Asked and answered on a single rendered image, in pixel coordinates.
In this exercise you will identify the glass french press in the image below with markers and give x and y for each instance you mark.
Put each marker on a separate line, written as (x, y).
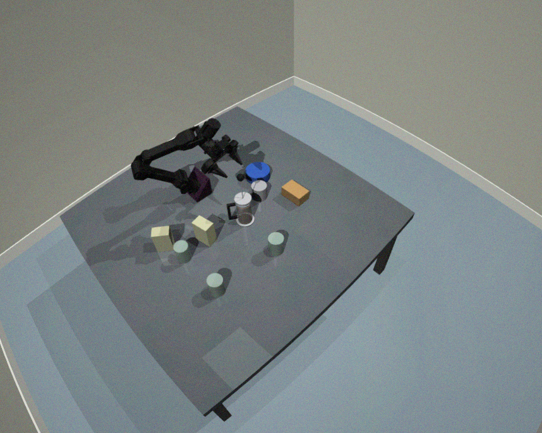
(244, 217)

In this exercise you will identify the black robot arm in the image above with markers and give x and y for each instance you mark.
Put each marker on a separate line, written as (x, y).
(184, 140)

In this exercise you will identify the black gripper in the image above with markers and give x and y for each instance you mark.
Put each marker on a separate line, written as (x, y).
(210, 166)

